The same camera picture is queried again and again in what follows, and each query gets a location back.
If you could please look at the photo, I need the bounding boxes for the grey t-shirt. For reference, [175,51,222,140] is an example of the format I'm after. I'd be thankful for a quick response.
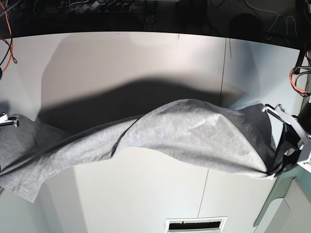
[0,99,277,202]

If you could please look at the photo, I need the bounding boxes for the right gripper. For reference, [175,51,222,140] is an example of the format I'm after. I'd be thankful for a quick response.
[0,113,19,127]

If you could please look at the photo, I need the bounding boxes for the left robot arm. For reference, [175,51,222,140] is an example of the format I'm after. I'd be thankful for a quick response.
[262,50,311,176]

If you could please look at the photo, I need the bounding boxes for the white cables on floor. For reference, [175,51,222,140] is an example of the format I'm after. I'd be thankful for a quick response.
[242,0,302,41]

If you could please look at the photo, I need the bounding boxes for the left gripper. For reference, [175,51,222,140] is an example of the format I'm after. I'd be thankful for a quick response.
[262,103,311,173]

